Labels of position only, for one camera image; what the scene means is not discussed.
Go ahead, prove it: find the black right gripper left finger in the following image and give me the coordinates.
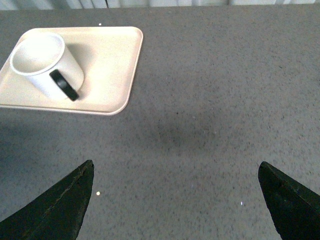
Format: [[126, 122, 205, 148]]
[[0, 160, 95, 240]]

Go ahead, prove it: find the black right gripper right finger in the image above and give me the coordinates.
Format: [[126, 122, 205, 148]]
[[258, 161, 320, 240]]

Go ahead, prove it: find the white smiley mug black handle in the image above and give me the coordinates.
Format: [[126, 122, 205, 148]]
[[9, 32, 85, 102]]

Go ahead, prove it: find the beige rectangular tray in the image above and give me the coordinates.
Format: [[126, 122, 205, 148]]
[[0, 26, 144, 116]]

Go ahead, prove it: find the pale grey curtain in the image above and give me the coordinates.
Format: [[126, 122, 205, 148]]
[[0, 0, 319, 11]]

